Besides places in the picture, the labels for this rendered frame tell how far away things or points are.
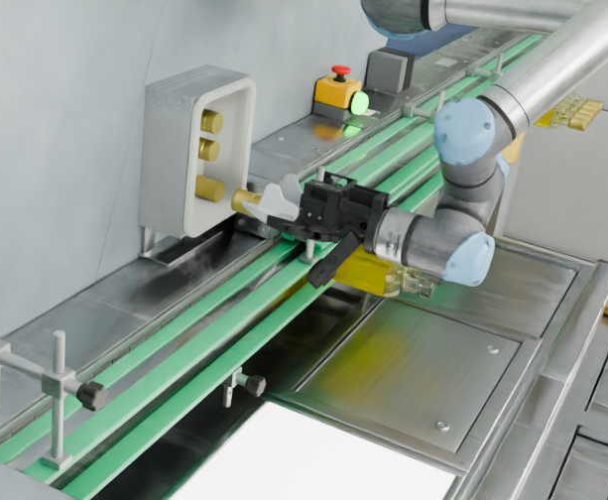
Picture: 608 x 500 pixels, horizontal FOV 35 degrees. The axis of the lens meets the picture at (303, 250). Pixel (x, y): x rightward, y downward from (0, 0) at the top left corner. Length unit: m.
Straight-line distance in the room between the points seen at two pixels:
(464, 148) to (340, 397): 0.53
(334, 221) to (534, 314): 0.77
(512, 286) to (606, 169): 5.60
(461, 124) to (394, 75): 0.97
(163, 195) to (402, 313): 0.60
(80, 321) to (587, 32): 0.77
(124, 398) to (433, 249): 0.45
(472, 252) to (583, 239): 6.61
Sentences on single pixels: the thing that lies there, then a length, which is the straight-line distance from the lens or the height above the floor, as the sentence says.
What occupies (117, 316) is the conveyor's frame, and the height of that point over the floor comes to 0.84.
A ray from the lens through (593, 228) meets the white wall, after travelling 7.86.
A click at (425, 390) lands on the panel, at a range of 1.64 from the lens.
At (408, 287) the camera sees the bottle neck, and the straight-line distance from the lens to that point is 1.66.
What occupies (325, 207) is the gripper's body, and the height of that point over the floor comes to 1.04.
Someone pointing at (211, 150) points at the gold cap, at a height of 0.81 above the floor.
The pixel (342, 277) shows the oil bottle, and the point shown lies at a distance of 1.69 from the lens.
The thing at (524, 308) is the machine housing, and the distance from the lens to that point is 2.05.
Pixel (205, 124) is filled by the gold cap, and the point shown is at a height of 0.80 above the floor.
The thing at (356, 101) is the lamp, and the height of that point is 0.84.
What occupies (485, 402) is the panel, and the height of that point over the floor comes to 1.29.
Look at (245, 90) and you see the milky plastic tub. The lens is 1.52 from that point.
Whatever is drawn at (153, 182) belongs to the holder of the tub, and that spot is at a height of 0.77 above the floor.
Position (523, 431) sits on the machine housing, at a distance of 1.61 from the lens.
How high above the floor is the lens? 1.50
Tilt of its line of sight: 20 degrees down
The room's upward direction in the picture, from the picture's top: 108 degrees clockwise
